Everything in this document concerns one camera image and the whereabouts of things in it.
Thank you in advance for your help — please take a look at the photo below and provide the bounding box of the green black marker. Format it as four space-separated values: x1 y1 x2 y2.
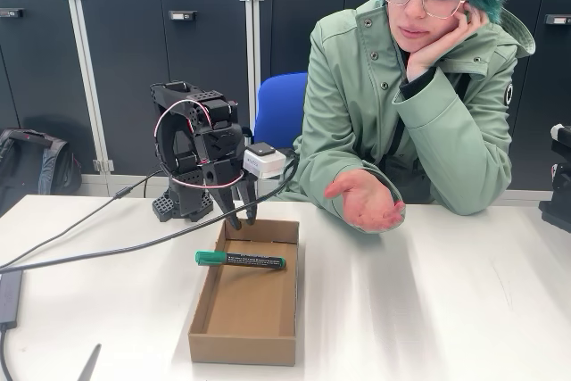
194 250 287 272

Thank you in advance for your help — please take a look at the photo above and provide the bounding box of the left forearm green sleeve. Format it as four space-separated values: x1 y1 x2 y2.
391 57 514 217

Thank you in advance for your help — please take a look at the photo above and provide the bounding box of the right forearm green sleeve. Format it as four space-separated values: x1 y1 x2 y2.
285 148 405 218

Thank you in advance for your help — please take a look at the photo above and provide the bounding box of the person in green jacket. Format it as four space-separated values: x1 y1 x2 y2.
278 0 536 217

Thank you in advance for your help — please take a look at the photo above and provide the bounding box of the seated person's right hand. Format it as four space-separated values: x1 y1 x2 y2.
323 170 408 236

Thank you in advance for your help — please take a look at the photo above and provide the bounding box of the seated person's left hand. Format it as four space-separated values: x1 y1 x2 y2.
404 0 492 84

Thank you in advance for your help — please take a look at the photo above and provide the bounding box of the blue chair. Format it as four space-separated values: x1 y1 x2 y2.
252 71 310 177

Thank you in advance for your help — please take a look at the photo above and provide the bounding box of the brown cardboard box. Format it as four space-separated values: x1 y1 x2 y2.
187 219 301 368

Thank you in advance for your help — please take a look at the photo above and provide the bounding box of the dark grey cabinet door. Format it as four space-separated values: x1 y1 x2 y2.
73 0 251 175
503 0 571 193
0 0 97 175
258 0 380 141

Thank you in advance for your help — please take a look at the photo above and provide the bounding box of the black backpack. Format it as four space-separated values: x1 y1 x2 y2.
0 128 83 217

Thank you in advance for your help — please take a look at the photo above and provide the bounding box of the grey scissors blade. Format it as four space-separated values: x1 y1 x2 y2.
76 344 103 381

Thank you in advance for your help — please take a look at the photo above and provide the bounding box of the grey USB hub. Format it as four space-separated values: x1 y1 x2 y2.
0 269 23 328

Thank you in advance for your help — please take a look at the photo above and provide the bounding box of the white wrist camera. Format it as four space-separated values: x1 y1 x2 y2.
243 142 286 179

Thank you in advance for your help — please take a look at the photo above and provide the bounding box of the red white servo wire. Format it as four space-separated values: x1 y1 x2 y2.
153 97 245 189

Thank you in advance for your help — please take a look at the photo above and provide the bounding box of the thick grey camera cable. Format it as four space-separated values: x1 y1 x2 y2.
0 148 299 273

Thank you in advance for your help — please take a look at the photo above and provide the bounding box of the thin black cable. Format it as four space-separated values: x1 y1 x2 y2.
0 166 169 270

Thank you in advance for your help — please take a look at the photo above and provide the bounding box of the grey hub cable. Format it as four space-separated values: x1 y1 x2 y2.
0 325 12 381

